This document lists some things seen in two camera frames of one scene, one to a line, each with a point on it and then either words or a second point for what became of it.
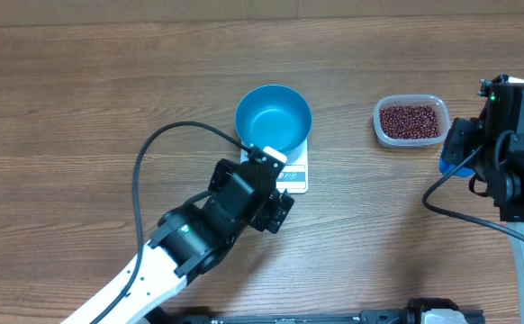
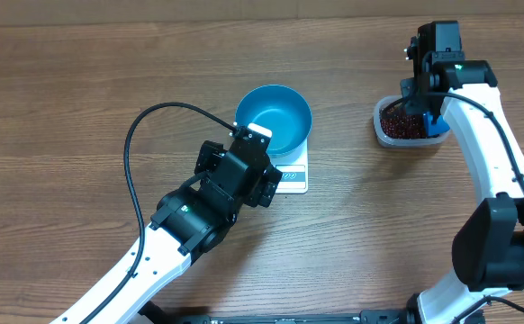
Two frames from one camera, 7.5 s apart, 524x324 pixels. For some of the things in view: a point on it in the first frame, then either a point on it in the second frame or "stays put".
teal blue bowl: x=275 y=116 stays put
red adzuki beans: x=410 y=121 stays put
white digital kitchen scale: x=294 y=176 stays put
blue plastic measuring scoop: x=446 y=167 to x=433 y=130
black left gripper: x=274 y=214 to x=266 y=188
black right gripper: x=457 y=141 to x=414 y=109
